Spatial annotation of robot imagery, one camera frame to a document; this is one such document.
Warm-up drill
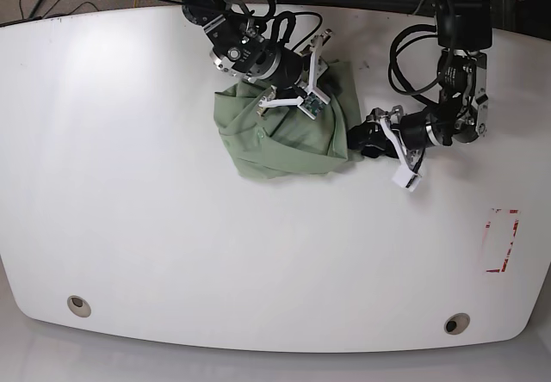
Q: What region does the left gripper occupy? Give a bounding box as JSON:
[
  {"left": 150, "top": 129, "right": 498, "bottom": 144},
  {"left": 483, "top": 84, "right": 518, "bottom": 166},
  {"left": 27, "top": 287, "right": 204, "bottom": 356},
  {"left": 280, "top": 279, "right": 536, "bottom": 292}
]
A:
[{"left": 347, "top": 106, "right": 426, "bottom": 173}]

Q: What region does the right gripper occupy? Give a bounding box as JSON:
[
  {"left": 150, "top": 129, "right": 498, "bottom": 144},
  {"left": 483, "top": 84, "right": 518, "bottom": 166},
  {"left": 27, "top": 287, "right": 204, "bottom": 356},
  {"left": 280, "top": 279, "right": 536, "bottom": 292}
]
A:
[{"left": 257, "top": 29, "right": 333, "bottom": 117}]

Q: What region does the green t-shirt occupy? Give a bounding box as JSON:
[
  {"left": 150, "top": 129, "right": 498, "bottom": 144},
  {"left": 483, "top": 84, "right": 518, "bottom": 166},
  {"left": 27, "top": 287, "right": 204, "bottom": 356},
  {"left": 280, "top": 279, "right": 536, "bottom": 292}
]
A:
[{"left": 214, "top": 61, "right": 362, "bottom": 180}]

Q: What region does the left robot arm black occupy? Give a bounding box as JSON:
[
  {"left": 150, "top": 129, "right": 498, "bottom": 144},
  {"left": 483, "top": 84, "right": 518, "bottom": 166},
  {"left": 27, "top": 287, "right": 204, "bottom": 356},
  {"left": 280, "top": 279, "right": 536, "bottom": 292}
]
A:
[{"left": 347, "top": 0, "right": 492, "bottom": 175}]

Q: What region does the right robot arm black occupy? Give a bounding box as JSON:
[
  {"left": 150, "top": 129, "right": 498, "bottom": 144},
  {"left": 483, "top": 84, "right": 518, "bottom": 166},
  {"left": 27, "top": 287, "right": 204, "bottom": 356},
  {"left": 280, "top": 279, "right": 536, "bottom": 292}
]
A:
[{"left": 181, "top": 0, "right": 332, "bottom": 120}]

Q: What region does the red tape rectangle marking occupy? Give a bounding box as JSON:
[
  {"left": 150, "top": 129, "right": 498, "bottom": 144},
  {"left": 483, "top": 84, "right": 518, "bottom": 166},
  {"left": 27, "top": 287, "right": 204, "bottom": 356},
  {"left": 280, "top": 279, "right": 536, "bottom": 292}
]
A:
[{"left": 481, "top": 208, "right": 521, "bottom": 274}]

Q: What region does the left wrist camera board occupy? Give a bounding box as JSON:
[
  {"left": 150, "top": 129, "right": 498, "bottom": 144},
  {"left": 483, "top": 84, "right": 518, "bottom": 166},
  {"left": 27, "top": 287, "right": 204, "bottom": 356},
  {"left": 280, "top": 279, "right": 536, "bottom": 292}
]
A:
[{"left": 392, "top": 165, "right": 422, "bottom": 192}]

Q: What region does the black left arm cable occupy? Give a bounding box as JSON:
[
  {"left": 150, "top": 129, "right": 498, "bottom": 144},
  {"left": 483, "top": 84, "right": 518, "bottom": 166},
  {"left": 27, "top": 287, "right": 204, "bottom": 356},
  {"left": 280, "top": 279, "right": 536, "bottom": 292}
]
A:
[{"left": 387, "top": 0, "right": 453, "bottom": 108}]

